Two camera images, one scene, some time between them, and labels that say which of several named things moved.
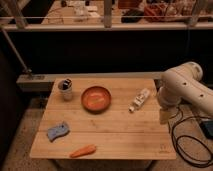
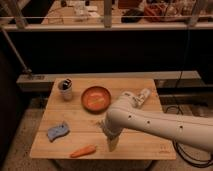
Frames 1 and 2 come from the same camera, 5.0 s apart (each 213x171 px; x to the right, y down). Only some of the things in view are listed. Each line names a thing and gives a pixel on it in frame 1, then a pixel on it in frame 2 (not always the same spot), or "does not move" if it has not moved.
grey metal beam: (42, 82) does not move
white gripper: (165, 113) → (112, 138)
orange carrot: (86, 150) does not move
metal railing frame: (22, 25) does not move
